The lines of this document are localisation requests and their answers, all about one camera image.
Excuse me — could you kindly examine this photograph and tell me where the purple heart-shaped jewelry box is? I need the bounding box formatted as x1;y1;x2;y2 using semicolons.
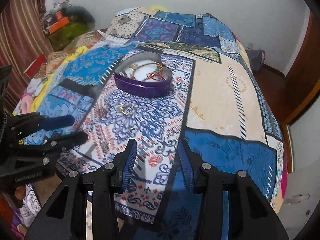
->
114;52;173;98

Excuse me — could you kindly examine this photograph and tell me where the yellow blanket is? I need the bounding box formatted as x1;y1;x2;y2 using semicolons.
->
30;45;89;113

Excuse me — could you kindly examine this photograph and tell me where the striped brown curtain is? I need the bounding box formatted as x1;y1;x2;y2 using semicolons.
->
1;0;53;112

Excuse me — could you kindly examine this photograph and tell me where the blue patchwork bed quilt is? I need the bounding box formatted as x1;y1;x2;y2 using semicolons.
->
23;7;286;239

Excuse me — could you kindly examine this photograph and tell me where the green patterned box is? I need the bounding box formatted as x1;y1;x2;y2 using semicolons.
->
47;22;88;51

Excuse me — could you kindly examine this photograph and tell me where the red box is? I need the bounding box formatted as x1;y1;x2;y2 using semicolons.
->
24;54;47;79

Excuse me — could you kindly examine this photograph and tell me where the orange box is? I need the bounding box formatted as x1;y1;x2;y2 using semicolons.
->
48;17;69;34

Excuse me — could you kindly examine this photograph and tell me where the silver bangle bracelet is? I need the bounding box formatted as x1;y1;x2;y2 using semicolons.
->
130;61;166;82

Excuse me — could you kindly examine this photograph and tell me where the brown patterned blanket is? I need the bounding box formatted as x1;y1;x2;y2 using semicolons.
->
34;30;105;78

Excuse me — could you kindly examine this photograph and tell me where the dark grey bag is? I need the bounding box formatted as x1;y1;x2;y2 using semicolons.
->
246;49;266;72

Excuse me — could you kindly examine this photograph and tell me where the gold ring earring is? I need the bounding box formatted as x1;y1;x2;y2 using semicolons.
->
119;105;136;116

